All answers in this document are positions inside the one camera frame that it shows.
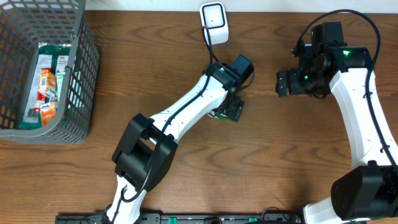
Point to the green lidded white canister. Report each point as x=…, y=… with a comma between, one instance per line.
x=216, y=115

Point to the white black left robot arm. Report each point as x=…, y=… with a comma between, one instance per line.
x=147, y=147

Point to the grey plastic mesh basket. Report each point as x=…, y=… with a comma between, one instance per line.
x=24, y=26

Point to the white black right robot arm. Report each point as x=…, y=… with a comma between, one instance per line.
x=329, y=66

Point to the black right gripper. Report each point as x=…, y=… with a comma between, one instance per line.
x=296, y=88

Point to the orange tissue packet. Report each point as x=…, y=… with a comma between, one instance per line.
x=48, y=112

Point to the white green flat package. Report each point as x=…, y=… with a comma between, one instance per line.
x=56, y=58

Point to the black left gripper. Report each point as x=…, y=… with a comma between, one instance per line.
x=236, y=112

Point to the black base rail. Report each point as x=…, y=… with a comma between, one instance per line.
x=156, y=218

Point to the white black barcode scanner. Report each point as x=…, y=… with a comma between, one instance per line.
x=213, y=16

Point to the orange snack packet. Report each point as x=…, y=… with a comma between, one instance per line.
x=47, y=83

